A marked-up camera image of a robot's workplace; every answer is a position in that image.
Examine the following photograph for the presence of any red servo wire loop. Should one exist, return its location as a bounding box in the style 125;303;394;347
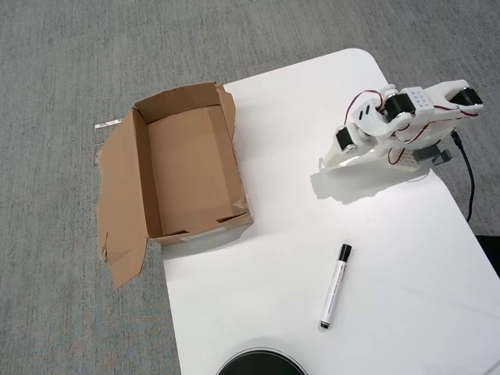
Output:
345;90;386;124

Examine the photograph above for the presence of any black round disc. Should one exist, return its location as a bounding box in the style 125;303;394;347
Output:
216;347;309;375

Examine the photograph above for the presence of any grey table clamp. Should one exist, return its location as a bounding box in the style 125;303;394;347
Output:
413;145;453;167

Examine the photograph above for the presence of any white marker pen black cap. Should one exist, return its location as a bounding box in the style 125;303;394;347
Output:
318;243;355;332

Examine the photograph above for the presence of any black power cable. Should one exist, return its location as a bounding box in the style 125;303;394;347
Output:
451;130;476;223

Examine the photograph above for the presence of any open brown cardboard box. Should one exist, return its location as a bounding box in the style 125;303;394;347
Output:
95;80;255;290

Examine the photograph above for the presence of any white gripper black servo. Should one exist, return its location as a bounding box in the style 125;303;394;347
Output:
319;124;377;172

